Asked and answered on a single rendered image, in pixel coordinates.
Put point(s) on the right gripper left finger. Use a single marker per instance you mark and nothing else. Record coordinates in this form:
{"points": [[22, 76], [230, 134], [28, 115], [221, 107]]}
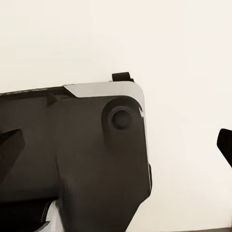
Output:
{"points": [[11, 146]]}

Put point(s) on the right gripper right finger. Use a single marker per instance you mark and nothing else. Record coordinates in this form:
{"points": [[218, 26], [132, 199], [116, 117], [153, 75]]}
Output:
{"points": [[224, 143]]}

